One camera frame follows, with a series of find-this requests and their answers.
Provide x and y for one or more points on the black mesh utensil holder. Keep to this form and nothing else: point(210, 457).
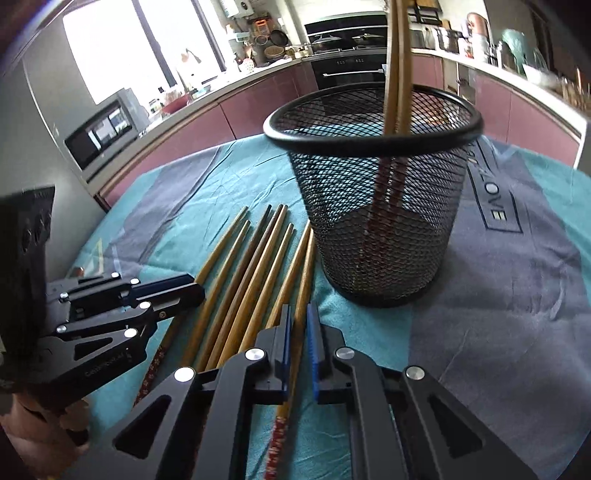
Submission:
point(415, 258)

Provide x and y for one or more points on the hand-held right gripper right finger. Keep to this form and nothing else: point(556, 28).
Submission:
point(315, 344)

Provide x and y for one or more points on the kitchen window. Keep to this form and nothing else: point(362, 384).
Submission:
point(120, 46)

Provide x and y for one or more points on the red basin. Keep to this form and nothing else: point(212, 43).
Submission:
point(175, 106)

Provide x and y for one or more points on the square steel container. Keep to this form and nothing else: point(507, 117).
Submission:
point(422, 39)

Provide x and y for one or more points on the steel cooking pot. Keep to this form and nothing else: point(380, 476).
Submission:
point(449, 39)

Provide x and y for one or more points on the mint green appliance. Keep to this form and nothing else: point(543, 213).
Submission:
point(516, 48)

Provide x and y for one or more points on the pink jug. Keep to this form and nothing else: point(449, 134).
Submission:
point(478, 30)

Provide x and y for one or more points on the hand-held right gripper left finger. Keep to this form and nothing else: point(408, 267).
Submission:
point(288, 334)

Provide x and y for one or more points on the silver microwave oven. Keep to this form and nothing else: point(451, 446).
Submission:
point(101, 134)

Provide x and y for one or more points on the person's left hand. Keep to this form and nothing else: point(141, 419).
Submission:
point(32, 429)

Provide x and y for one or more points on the bunch of wooden chopsticks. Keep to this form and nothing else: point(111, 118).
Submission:
point(258, 277)

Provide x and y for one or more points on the white water heater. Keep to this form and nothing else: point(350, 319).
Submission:
point(236, 7)

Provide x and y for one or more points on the black built-in oven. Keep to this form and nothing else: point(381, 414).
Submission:
point(346, 69)

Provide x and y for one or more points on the dark cooking pan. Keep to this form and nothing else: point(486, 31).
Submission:
point(368, 38)
point(328, 41)

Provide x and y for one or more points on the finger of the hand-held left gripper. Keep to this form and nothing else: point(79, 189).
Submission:
point(182, 297)
point(161, 282)

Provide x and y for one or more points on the pink kitchen cabinets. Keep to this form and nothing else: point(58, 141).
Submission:
point(258, 106)

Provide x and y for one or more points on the teal and grey tablecloth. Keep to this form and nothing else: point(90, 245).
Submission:
point(485, 323)

